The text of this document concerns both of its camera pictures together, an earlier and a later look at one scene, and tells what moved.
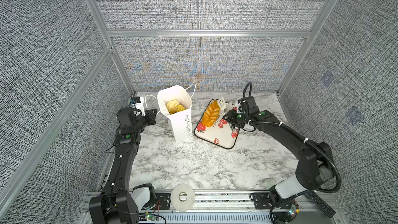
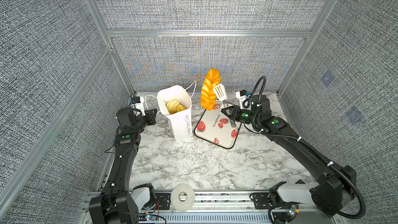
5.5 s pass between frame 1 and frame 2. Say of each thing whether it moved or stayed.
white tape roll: stayed
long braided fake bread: moved
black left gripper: stayed
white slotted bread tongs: moved
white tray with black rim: stayed
